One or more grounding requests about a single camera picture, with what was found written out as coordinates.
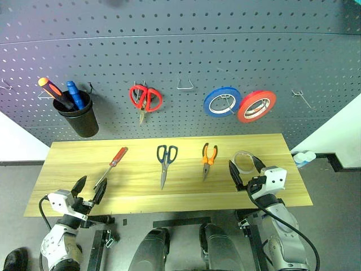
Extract metal tape hook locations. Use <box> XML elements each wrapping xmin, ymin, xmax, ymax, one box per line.
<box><xmin>221</xmin><ymin>94</ymin><xmax>238</xmax><ymax>116</ymax></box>

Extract blue handled screwdriver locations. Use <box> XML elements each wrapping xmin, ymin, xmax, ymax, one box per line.
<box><xmin>66</xmin><ymin>80</ymin><xmax>85</xmax><ymax>110</ymax></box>

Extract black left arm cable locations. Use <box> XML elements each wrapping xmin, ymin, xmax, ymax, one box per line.
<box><xmin>38</xmin><ymin>195</ymin><xmax>53</xmax><ymax>231</ymax></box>

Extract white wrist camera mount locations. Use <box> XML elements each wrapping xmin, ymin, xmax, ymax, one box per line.
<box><xmin>47</xmin><ymin>189</ymin><xmax>89</xmax><ymax>221</ymax></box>
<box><xmin>259</xmin><ymin>166</ymin><xmax>288</xmax><ymax>195</ymax></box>

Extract grey perforated pegboard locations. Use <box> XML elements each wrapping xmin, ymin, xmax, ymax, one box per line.
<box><xmin>0</xmin><ymin>0</ymin><xmax>361</xmax><ymax>148</ymax></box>

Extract metal double prong hook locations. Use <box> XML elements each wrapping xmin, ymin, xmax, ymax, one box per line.
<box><xmin>291</xmin><ymin>89</ymin><xmax>314</xmax><ymax>110</ymax></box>

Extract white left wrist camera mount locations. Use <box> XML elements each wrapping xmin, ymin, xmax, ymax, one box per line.
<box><xmin>47</xmin><ymin>189</ymin><xmax>89</xmax><ymax>221</ymax></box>

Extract red tape roll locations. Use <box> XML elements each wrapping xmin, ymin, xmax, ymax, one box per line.
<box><xmin>236</xmin><ymin>90</ymin><xmax>277</xmax><ymax>124</ymax></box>

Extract black metal table leg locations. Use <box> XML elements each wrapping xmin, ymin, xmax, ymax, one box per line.
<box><xmin>86</xmin><ymin>216</ymin><xmax>117</xmax><ymax>271</ymax></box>
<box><xmin>236</xmin><ymin>210</ymin><xmax>269</xmax><ymax>271</ymax></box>

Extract blue tape roll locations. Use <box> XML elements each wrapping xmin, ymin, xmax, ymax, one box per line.
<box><xmin>203</xmin><ymin>86</ymin><xmax>242</xmax><ymax>118</ymax></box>

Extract orange black handled screwdriver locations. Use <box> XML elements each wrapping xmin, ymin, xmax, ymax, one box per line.
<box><xmin>38</xmin><ymin>77</ymin><xmax>76</xmax><ymax>111</ymax></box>

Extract white plastic bottle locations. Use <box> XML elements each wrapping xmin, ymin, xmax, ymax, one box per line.
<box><xmin>293</xmin><ymin>154</ymin><xmax>307</xmax><ymax>169</ymax></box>
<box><xmin>301</xmin><ymin>150</ymin><xmax>317</xmax><ymax>164</ymax></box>

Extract black plastic cup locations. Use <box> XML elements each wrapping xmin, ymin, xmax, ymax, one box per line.
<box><xmin>52</xmin><ymin>90</ymin><xmax>100</xmax><ymax>138</ymax></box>

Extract dark grey rounded shape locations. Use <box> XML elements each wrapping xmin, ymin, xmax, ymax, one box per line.
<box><xmin>199</xmin><ymin>222</ymin><xmax>241</xmax><ymax>271</ymax></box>
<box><xmin>128</xmin><ymin>228</ymin><xmax>171</xmax><ymax>271</ymax></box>

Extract black shoe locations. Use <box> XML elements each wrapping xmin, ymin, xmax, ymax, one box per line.
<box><xmin>2</xmin><ymin>247</ymin><xmax>30</xmax><ymax>271</ymax></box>

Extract red handled scissors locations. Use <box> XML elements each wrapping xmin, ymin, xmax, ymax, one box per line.
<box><xmin>129</xmin><ymin>84</ymin><xmax>164</xmax><ymax>125</ymax></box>

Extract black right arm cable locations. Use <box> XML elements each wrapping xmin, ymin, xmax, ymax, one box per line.
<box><xmin>246</xmin><ymin>182</ymin><xmax>322</xmax><ymax>271</ymax></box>

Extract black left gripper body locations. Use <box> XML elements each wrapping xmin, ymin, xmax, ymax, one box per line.
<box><xmin>71</xmin><ymin>196</ymin><xmax>99</xmax><ymax>217</ymax></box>

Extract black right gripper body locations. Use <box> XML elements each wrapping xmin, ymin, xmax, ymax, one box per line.
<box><xmin>239</xmin><ymin>174</ymin><xmax>267</xmax><ymax>199</ymax></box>

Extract red handled screwdriver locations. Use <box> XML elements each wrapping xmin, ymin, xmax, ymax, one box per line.
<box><xmin>93</xmin><ymin>146</ymin><xmax>129</xmax><ymax>190</ymax></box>

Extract black handled scissors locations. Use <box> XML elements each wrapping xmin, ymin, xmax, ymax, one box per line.
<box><xmin>156</xmin><ymin>145</ymin><xmax>179</xmax><ymax>190</ymax></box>

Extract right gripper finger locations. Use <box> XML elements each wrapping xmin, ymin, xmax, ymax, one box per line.
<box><xmin>228</xmin><ymin>159</ymin><xmax>245</xmax><ymax>192</ymax></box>
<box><xmin>252</xmin><ymin>155</ymin><xmax>266</xmax><ymax>174</ymax></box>

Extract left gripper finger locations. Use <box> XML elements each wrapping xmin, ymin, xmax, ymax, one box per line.
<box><xmin>94</xmin><ymin>177</ymin><xmax>109</xmax><ymax>206</ymax></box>
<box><xmin>71</xmin><ymin>175</ymin><xmax>88</xmax><ymax>198</ymax></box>

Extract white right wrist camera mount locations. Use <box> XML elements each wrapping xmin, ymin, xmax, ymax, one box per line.
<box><xmin>259</xmin><ymin>166</ymin><xmax>288</xmax><ymax>195</ymax></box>

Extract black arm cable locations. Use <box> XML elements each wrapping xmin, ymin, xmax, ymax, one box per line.
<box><xmin>38</xmin><ymin>195</ymin><xmax>53</xmax><ymax>231</ymax></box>
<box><xmin>246</xmin><ymin>182</ymin><xmax>322</xmax><ymax>271</ymax></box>

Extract orange black pliers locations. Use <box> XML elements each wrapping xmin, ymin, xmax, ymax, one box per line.
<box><xmin>201</xmin><ymin>142</ymin><xmax>219</xmax><ymax>182</ymax></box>

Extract metal cup hook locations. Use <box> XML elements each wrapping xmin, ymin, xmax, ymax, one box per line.
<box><xmin>37</xmin><ymin>89</ymin><xmax>55</xmax><ymax>100</ymax></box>

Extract white tape roll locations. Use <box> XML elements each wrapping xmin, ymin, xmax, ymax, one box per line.
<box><xmin>232</xmin><ymin>151</ymin><xmax>256</xmax><ymax>174</ymax></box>

